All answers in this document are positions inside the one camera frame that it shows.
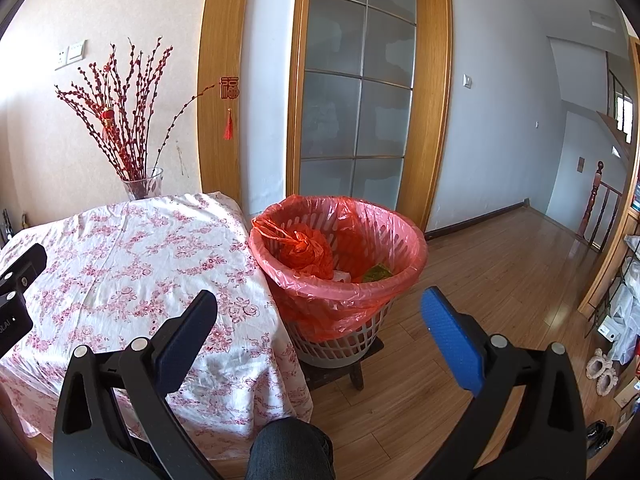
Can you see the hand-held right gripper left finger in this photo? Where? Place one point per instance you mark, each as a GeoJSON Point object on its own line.
{"type": "Point", "coordinates": [190, 332]}

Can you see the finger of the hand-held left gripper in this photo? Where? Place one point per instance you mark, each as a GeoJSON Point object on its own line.
{"type": "Point", "coordinates": [27, 262]}

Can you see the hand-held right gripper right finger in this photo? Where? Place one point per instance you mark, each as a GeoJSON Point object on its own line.
{"type": "Point", "coordinates": [450, 335]}

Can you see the light green plastic bag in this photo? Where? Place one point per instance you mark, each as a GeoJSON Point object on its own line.
{"type": "Point", "coordinates": [377, 273]}

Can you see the white plastic basket bin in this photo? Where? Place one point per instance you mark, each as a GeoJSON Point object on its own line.
{"type": "Point", "coordinates": [340, 350]}

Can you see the white opaque plastic bag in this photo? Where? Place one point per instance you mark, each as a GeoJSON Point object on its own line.
{"type": "Point", "coordinates": [346, 276]}

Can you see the red bin liner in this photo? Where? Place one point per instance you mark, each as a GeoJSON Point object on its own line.
{"type": "Point", "coordinates": [325, 310]}

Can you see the orange plastic bag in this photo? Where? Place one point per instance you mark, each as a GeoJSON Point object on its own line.
{"type": "Point", "coordinates": [305, 255]}

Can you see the red floral tablecloth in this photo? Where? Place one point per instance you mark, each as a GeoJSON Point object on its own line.
{"type": "Point", "coordinates": [125, 260]}

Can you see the dark wooden stool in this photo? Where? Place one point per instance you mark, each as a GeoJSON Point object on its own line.
{"type": "Point", "coordinates": [360, 375]}

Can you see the glass vase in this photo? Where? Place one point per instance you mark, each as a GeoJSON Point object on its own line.
{"type": "Point", "coordinates": [142, 187]}

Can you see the red berry branches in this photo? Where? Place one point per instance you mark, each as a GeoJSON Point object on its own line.
{"type": "Point", "coordinates": [127, 155]}

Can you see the beige fuzzy slipper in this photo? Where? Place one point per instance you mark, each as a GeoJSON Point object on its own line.
{"type": "Point", "coordinates": [596, 366]}
{"type": "Point", "coordinates": [608, 381]}

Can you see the knee in dark jeans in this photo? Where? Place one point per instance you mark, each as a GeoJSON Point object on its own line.
{"type": "Point", "coordinates": [290, 450]}

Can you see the black metal rack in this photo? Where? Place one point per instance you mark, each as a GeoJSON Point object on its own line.
{"type": "Point", "coordinates": [607, 290]}

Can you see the red lantern ornament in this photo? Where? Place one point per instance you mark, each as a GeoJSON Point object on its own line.
{"type": "Point", "coordinates": [107, 117]}

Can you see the black leather shoe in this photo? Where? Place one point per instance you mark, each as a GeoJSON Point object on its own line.
{"type": "Point", "coordinates": [595, 437]}
{"type": "Point", "coordinates": [607, 442]}

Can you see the wooden stair railing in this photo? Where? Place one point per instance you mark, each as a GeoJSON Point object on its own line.
{"type": "Point", "coordinates": [595, 195]}

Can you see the red tassel hanging ornament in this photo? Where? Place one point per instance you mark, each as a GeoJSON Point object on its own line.
{"type": "Point", "coordinates": [230, 87]}

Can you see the frosted glass door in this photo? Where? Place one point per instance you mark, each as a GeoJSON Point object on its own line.
{"type": "Point", "coordinates": [360, 85]}

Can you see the wooden corner trim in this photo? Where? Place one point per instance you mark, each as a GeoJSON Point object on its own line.
{"type": "Point", "coordinates": [220, 35]}

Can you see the white wall socket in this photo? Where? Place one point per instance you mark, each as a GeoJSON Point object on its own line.
{"type": "Point", "coordinates": [61, 59]}

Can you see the white light switch panel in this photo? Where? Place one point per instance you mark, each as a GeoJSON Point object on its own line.
{"type": "Point", "coordinates": [76, 50]}

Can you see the wooden door frame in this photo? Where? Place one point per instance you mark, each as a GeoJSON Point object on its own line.
{"type": "Point", "coordinates": [430, 110]}

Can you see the small white wall switch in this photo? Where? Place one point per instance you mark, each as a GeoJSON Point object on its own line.
{"type": "Point", "coordinates": [467, 81]}

